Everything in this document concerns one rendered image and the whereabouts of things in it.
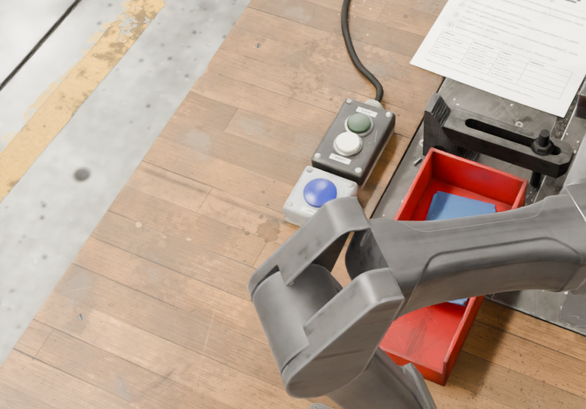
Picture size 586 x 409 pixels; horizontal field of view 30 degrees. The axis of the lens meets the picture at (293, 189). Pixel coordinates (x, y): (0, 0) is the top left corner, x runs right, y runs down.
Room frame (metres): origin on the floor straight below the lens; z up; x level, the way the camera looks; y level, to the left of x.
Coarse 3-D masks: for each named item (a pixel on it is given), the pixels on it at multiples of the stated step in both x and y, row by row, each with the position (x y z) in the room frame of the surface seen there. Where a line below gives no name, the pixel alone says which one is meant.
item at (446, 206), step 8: (440, 192) 0.72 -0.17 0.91; (440, 200) 0.71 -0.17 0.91; (448, 200) 0.71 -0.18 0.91; (456, 200) 0.71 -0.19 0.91; (464, 200) 0.71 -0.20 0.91; (472, 200) 0.70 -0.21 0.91; (440, 208) 0.70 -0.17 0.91; (448, 208) 0.70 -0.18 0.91; (456, 208) 0.70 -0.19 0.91; (464, 208) 0.69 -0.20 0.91; (472, 208) 0.69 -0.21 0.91; (480, 208) 0.69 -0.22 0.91; (488, 208) 0.69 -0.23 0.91; (432, 216) 0.69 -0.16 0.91; (440, 216) 0.69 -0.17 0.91; (448, 216) 0.69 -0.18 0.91; (456, 216) 0.68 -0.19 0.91; (464, 216) 0.68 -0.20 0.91; (464, 304) 0.56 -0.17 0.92
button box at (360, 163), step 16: (352, 48) 0.97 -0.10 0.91; (352, 112) 0.84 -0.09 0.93; (368, 112) 0.84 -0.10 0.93; (384, 112) 0.84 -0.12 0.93; (336, 128) 0.82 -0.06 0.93; (384, 128) 0.81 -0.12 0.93; (320, 144) 0.80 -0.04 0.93; (368, 144) 0.79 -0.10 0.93; (384, 144) 0.80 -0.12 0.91; (320, 160) 0.78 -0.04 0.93; (336, 160) 0.77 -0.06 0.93; (352, 160) 0.77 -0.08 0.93; (368, 160) 0.77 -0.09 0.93; (352, 176) 0.75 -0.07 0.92; (368, 176) 0.76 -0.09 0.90
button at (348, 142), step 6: (348, 132) 0.81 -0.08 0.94; (342, 138) 0.80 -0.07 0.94; (348, 138) 0.80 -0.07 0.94; (354, 138) 0.80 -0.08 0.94; (336, 144) 0.79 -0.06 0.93; (342, 144) 0.79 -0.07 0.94; (348, 144) 0.79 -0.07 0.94; (354, 144) 0.79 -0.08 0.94; (342, 150) 0.78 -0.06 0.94; (348, 150) 0.78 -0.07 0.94; (354, 150) 0.78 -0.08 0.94
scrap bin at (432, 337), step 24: (432, 168) 0.75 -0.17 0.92; (456, 168) 0.73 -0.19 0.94; (480, 168) 0.71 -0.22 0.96; (408, 192) 0.69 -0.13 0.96; (432, 192) 0.73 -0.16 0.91; (456, 192) 0.72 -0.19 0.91; (480, 192) 0.71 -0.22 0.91; (504, 192) 0.70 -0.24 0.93; (408, 216) 0.69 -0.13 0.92; (432, 312) 0.57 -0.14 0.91; (456, 312) 0.56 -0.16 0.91; (408, 336) 0.54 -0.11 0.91; (432, 336) 0.54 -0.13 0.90; (456, 336) 0.51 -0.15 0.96; (408, 360) 0.50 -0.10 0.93; (432, 360) 0.51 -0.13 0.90
